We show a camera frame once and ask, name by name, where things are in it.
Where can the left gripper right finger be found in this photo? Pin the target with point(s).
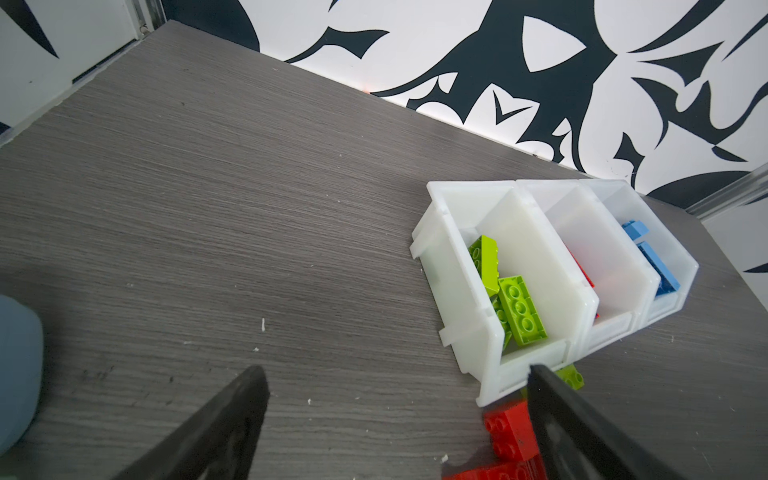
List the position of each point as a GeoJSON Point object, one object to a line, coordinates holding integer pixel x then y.
{"type": "Point", "coordinates": [577, 442]}

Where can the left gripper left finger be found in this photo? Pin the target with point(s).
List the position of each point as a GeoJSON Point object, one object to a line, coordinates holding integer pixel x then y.
{"type": "Point", "coordinates": [218, 441]}

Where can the red arch lego piece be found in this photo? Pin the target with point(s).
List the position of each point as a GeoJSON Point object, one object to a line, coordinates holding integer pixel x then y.
{"type": "Point", "coordinates": [532, 469]}

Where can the red lego brick pair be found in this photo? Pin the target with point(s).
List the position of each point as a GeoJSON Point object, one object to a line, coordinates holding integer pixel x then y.
{"type": "Point", "coordinates": [588, 279]}

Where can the blue lego brick cluster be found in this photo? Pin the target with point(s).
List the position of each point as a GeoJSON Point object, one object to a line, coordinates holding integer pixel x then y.
{"type": "Point", "coordinates": [668, 282]}

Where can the blue lego brick bottom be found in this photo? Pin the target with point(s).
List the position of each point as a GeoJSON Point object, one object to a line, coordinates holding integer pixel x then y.
{"type": "Point", "coordinates": [635, 229]}

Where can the green lego brick cluster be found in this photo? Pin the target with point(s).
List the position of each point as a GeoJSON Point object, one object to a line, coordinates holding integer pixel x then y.
{"type": "Point", "coordinates": [503, 320]}

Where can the small red lego brick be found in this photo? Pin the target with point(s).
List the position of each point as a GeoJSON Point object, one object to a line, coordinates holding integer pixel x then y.
{"type": "Point", "coordinates": [512, 434]}

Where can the left white bin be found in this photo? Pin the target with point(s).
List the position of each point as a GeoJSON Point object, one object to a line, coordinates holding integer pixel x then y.
{"type": "Point", "coordinates": [528, 246]}

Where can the white bin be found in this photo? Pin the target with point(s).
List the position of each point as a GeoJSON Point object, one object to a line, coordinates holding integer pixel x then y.
{"type": "Point", "coordinates": [622, 279]}
{"type": "Point", "coordinates": [528, 246]}
{"type": "Point", "coordinates": [625, 205]}

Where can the middle white bin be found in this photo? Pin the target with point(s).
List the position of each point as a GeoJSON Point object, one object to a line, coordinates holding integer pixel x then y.
{"type": "Point", "coordinates": [622, 279]}

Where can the right white bin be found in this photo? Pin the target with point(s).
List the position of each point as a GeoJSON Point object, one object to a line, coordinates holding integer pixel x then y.
{"type": "Point", "coordinates": [625, 205]}

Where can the light blue lidded container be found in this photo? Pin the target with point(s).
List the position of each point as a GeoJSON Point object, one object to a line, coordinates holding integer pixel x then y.
{"type": "Point", "coordinates": [22, 351]}

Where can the aluminium frame rail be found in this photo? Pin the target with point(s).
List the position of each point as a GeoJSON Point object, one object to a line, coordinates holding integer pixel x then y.
{"type": "Point", "coordinates": [749, 189]}

